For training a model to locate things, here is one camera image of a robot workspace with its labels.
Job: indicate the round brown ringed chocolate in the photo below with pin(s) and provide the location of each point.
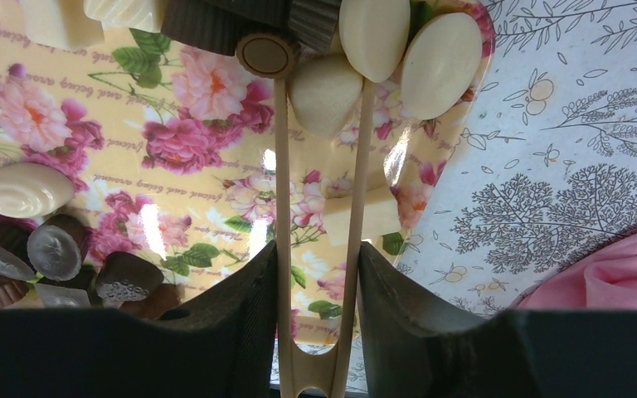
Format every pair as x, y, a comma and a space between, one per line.
268, 55

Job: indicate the pink cloth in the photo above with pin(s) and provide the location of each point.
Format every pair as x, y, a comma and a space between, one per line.
606, 279

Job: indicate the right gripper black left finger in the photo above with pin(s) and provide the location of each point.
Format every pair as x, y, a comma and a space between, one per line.
218, 344

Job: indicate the white teardrop chocolate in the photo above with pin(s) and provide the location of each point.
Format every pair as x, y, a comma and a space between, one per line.
323, 92

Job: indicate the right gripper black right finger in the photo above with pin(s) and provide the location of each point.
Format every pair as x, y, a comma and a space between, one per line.
416, 344

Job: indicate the floral yellow tray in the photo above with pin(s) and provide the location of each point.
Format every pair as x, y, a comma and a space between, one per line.
169, 147

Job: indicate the beige wooden tongs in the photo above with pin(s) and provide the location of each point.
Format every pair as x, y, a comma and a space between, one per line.
299, 370

